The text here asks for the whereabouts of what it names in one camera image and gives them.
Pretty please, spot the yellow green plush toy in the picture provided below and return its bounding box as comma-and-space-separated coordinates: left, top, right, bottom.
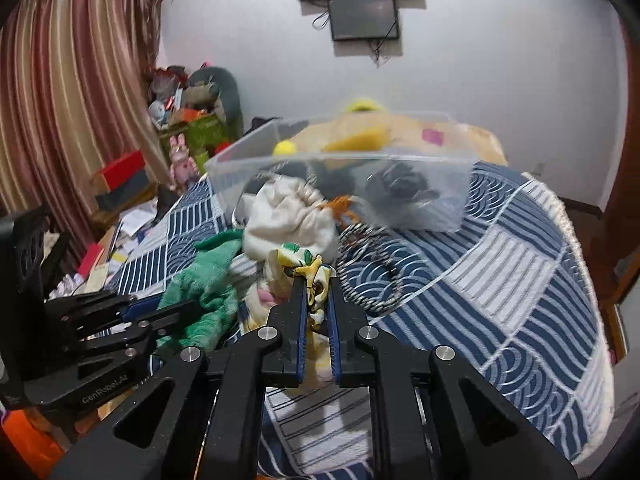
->
346, 99, 388, 114

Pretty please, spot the yellow printed white cloth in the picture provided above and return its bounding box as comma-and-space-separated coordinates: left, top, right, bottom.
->
237, 242, 337, 391

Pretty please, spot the green fuzzy cloth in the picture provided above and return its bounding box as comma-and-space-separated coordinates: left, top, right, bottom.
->
156, 237, 246, 353

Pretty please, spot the clear plastic storage bin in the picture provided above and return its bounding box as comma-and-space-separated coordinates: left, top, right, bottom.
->
204, 108, 480, 233

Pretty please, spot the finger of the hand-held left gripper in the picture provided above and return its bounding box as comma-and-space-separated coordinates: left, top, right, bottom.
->
45, 292, 162, 335
60, 301, 201, 378

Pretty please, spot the red book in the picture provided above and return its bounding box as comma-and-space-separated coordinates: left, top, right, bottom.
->
76, 241, 107, 277

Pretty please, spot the striped red beige curtain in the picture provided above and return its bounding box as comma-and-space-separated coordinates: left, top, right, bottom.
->
0, 0, 173, 256

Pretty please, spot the black fabric flower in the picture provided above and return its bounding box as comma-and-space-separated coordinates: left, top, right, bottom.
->
365, 165, 443, 206

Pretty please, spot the small black wall monitor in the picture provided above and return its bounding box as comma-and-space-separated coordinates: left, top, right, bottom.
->
327, 0, 401, 42

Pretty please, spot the red box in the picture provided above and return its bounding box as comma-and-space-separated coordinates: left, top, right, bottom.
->
94, 151, 149, 194

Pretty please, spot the black white braided rope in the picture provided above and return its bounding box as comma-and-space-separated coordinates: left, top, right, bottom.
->
334, 225, 405, 312

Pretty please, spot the grey box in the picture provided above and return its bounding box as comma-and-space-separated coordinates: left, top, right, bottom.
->
94, 172, 153, 212

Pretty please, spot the pile of papers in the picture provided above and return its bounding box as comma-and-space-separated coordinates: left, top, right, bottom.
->
102, 199, 168, 253

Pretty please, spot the beige printed pillow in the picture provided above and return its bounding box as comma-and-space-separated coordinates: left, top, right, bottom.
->
289, 110, 509, 167

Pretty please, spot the large grey plush toy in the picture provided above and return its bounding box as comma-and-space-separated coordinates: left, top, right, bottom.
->
186, 66, 246, 137

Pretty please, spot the blue white patterned blanket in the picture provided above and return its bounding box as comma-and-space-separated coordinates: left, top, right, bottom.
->
97, 160, 607, 480

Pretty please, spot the cream drawstring bag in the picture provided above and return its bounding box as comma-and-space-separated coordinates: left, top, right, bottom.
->
243, 178, 338, 263

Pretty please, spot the wooden door frame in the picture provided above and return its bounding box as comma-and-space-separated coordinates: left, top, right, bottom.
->
582, 5, 640, 363

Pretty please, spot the orange tassel cord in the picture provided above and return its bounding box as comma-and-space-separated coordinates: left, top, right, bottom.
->
320, 195, 361, 228

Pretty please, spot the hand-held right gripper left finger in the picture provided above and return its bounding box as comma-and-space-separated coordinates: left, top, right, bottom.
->
49, 279, 308, 480

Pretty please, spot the pink bunny plush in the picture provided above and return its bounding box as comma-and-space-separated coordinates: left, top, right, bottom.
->
167, 135, 200, 188

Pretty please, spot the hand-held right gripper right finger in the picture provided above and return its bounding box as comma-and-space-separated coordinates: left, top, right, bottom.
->
327, 279, 578, 480

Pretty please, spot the orange cloth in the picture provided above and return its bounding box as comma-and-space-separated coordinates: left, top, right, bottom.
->
0, 406, 68, 467

